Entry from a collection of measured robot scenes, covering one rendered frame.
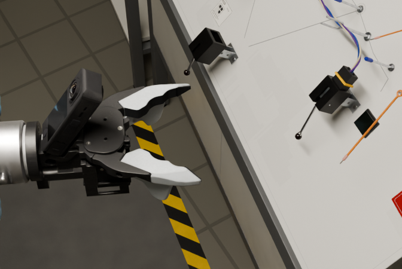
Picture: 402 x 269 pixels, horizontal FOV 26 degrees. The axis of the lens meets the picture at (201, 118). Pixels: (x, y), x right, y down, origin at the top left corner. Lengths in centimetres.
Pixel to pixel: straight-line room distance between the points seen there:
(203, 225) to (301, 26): 109
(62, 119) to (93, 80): 6
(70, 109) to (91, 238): 178
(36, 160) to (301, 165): 83
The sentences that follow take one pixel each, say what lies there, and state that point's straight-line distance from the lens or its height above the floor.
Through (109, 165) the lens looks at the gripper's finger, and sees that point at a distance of 99.
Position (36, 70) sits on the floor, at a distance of 312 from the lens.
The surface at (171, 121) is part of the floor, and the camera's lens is 294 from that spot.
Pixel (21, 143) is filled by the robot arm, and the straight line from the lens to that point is 102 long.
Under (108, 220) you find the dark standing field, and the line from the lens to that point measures 276.
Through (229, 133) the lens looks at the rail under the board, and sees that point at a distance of 189.
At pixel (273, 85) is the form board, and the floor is 97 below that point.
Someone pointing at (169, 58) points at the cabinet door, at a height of 46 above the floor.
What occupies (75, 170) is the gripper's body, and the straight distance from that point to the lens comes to 106.
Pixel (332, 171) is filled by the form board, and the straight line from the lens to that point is 170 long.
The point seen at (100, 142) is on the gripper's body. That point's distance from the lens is 101.
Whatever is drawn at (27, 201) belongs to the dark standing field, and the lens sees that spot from 283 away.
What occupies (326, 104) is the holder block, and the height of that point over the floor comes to 112.
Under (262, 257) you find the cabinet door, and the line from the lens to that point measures 217.
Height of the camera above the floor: 244
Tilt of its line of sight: 56 degrees down
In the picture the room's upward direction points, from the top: straight up
